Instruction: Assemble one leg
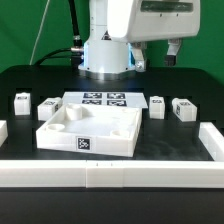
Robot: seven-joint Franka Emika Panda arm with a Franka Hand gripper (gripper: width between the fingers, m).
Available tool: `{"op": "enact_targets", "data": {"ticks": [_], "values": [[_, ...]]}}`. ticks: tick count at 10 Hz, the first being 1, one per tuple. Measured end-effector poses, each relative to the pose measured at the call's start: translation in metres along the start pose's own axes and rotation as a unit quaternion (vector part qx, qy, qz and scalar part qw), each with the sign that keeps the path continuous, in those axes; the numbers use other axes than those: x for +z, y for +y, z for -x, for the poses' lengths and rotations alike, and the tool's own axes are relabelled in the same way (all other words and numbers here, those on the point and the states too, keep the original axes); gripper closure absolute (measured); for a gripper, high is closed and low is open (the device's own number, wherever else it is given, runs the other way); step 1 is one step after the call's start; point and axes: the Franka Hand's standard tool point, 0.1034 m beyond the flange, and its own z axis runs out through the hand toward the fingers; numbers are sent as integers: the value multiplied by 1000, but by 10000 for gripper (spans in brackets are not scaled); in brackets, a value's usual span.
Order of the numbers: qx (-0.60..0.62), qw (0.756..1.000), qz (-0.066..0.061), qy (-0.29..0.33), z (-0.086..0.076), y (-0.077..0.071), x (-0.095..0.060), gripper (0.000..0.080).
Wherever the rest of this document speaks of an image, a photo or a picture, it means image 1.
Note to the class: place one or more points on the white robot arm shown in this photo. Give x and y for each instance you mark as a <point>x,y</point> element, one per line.
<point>104,58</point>

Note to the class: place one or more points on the white marker sheet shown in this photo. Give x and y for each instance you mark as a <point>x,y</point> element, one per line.
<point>124,99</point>

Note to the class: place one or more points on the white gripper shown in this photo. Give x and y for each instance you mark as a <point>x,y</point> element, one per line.
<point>149,20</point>

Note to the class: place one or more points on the white square tabletop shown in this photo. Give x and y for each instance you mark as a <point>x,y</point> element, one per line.
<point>96,129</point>

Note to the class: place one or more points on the white U-shaped fence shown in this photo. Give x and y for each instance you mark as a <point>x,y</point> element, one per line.
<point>16,172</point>

